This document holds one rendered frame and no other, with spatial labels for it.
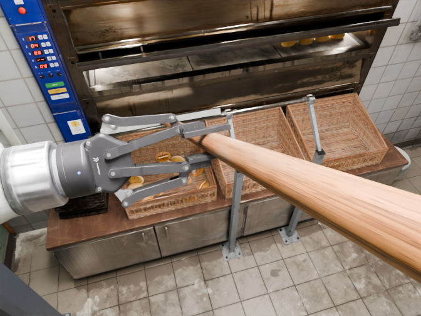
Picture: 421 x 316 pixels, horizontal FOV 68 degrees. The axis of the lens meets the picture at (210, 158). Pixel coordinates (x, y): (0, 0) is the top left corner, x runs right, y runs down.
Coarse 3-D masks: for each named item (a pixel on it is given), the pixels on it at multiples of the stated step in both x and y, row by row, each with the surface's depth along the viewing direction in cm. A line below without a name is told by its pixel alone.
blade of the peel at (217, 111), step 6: (216, 108) 148; (186, 114) 145; (192, 114) 146; (198, 114) 146; (204, 114) 147; (210, 114) 148; (216, 114) 148; (180, 120) 145; (132, 126) 141; (138, 126) 141; (144, 126) 142; (150, 126) 142; (114, 132) 139
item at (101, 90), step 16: (336, 48) 208; (352, 48) 208; (368, 48) 208; (240, 64) 195; (256, 64) 195; (272, 64) 196; (288, 64) 200; (128, 80) 184; (144, 80) 184; (160, 80) 184; (176, 80) 186; (192, 80) 189; (96, 96) 179
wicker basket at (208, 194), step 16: (144, 176) 211; (160, 176) 211; (192, 176) 211; (208, 176) 206; (176, 192) 202; (192, 192) 187; (208, 192) 191; (128, 208) 181; (144, 208) 194; (160, 208) 190; (176, 208) 194
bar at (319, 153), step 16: (224, 112) 165; (240, 112) 167; (144, 128) 157; (160, 128) 159; (320, 160) 179; (240, 176) 169; (240, 192) 181; (288, 240) 243; (224, 256) 234; (240, 256) 235
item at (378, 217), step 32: (224, 160) 34; (256, 160) 25; (288, 160) 21; (288, 192) 19; (320, 192) 16; (352, 192) 14; (384, 192) 13; (352, 224) 13; (384, 224) 12; (416, 224) 11; (384, 256) 12; (416, 256) 10
